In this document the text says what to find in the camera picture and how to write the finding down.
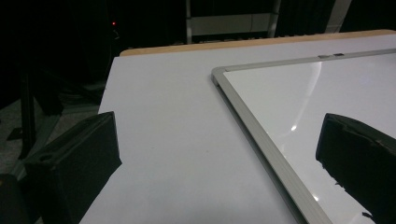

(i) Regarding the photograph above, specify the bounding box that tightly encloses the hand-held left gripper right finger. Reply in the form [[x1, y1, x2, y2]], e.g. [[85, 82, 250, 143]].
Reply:
[[315, 112, 396, 224]]

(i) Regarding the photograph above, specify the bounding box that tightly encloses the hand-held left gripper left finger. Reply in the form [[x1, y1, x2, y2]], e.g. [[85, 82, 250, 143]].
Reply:
[[23, 110, 123, 224]]

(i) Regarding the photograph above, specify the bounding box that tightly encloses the silver framed whiteboard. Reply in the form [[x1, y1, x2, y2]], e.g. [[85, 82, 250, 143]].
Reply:
[[211, 48, 396, 224]]

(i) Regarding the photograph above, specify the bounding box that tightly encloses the black tripod stand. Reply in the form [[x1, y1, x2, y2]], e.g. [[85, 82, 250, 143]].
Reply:
[[5, 66, 64, 161]]

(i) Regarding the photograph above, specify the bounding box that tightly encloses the white table mat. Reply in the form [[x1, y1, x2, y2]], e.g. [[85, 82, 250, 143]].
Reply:
[[78, 33, 396, 224]]

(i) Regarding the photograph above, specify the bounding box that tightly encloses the dark equipment rack red light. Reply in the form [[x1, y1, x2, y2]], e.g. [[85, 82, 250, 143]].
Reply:
[[106, 13, 126, 59]]

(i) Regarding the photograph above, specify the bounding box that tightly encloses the white metal stand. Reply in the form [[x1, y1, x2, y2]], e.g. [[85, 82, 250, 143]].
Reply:
[[185, 0, 282, 45]]

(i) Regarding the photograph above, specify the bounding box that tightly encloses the grey metal post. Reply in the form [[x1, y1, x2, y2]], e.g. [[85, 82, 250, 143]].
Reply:
[[324, 0, 353, 35]]

